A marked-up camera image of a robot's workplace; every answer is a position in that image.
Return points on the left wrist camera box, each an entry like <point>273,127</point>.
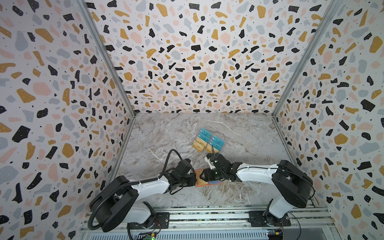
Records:
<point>187,163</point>

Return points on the aluminium corner post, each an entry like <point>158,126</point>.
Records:
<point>87,17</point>
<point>323,26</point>

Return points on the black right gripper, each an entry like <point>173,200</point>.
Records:
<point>210,174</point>

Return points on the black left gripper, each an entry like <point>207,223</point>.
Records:
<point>193,182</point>

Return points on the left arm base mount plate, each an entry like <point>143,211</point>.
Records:
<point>158,221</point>

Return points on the aluminium corner post right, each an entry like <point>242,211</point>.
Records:
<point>323,26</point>

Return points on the aluminium corner post left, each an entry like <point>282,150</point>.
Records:
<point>87,17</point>

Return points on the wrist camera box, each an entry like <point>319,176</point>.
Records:
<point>208,159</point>
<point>187,163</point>

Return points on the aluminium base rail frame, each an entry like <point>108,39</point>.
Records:
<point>226,223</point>

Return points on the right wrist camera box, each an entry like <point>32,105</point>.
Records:
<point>208,159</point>

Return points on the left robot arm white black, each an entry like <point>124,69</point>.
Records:
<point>122,200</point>

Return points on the orange card holder wallet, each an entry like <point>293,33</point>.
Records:
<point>211,182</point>

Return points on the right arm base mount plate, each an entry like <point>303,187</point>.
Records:
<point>261,219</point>

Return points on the clear acrylic card stand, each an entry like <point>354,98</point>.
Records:
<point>208,141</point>

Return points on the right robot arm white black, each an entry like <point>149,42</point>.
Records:
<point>293,185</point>

